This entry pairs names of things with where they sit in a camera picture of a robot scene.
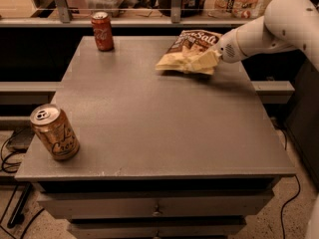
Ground black power adapter box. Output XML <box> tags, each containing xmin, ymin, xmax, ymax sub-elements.
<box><xmin>6</xmin><ymin>127</ymin><xmax>34</xmax><ymax>151</ymax></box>

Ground orange LaCroix can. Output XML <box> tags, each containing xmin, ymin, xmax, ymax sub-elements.
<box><xmin>30</xmin><ymin>104</ymin><xmax>80</xmax><ymax>160</ymax></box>

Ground black cable on right floor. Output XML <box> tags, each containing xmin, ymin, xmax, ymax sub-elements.
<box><xmin>279</xmin><ymin>174</ymin><xmax>302</xmax><ymax>239</ymax></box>

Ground lower grey drawer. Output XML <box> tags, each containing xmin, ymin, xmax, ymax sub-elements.
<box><xmin>68</xmin><ymin>217</ymin><xmax>246</xmax><ymax>239</ymax></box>

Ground grey drawer cabinet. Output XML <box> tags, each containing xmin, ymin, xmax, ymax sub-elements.
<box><xmin>14</xmin><ymin>35</ymin><xmax>297</xmax><ymax>239</ymax></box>

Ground upper grey drawer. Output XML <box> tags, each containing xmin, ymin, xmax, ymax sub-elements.
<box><xmin>38</xmin><ymin>190</ymin><xmax>273</xmax><ymax>219</ymax></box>

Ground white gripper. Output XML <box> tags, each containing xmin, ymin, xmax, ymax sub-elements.
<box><xmin>190</xmin><ymin>29</ymin><xmax>247</xmax><ymax>72</ymax></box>

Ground black cables on left floor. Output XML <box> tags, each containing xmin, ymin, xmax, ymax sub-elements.
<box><xmin>0</xmin><ymin>127</ymin><xmax>46</xmax><ymax>239</ymax></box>

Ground grey drawer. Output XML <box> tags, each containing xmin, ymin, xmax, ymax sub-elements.
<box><xmin>68</xmin><ymin>217</ymin><xmax>246</xmax><ymax>239</ymax></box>
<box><xmin>38</xmin><ymin>190</ymin><xmax>273</xmax><ymax>219</ymax></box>

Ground grey metal shelf rail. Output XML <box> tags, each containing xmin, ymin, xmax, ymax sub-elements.
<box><xmin>0</xmin><ymin>0</ymin><xmax>250</xmax><ymax>28</ymax></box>

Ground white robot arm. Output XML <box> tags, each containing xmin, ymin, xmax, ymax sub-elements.
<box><xmin>204</xmin><ymin>0</ymin><xmax>319</xmax><ymax>180</ymax></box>

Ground red cola can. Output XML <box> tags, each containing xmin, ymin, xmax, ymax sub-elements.
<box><xmin>91</xmin><ymin>11</ymin><xmax>114</xmax><ymax>52</ymax></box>

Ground brown sea salt chip bag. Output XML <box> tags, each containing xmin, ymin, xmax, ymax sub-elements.
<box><xmin>156</xmin><ymin>30</ymin><xmax>221</xmax><ymax>75</ymax></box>

